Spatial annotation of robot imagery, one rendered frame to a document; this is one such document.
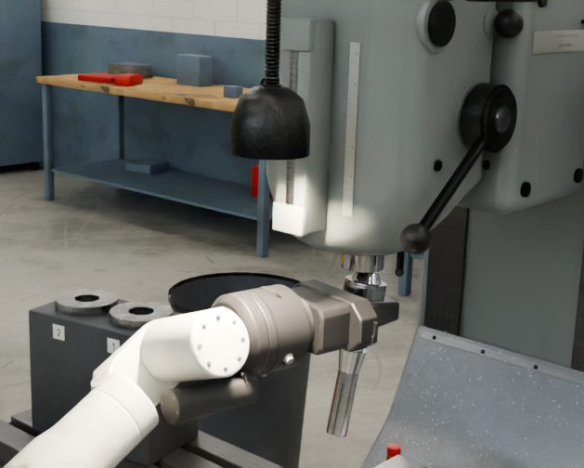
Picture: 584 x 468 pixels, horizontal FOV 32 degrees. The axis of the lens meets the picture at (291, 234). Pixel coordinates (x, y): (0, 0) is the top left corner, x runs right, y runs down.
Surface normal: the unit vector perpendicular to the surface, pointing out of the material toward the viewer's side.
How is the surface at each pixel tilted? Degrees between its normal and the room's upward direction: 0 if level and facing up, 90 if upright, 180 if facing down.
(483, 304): 90
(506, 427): 63
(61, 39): 90
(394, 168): 90
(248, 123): 72
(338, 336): 90
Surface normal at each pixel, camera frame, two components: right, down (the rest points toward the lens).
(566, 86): 0.75, 0.18
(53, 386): -0.50, 0.19
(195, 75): -0.69, 0.15
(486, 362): -0.58, -0.29
